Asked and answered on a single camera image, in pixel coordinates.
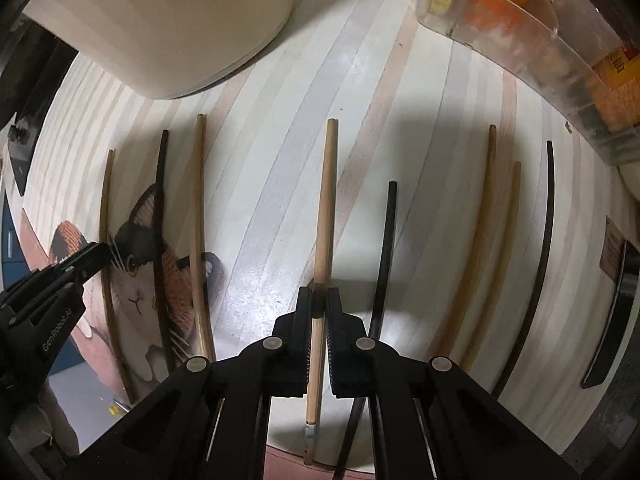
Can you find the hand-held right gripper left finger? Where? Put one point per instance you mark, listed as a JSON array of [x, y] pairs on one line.
[[306, 330]]

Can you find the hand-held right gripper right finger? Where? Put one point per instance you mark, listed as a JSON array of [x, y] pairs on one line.
[[334, 335]]

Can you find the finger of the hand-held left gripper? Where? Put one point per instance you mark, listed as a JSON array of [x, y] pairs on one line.
[[90, 259]]

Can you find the thin light wooden chopstick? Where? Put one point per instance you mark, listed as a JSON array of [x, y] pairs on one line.
[[102, 220]]

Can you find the black chopstick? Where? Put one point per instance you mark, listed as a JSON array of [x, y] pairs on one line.
[[387, 240], [157, 195], [547, 240]]

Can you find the cream ribbed utensil holder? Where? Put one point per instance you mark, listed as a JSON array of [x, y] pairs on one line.
[[175, 20]]

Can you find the blue cabinet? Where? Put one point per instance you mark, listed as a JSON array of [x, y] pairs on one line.
[[9, 245]]

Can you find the striped cat print mat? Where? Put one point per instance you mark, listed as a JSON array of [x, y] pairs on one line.
[[280, 160]]

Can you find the dark flat object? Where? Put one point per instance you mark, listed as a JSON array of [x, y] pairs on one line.
[[607, 330]]

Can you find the clear plastic organizer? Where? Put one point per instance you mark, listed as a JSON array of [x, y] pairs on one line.
[[565, 75]]

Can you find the yellow and orange packet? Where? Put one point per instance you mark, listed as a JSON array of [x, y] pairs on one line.
[[620, 80]]

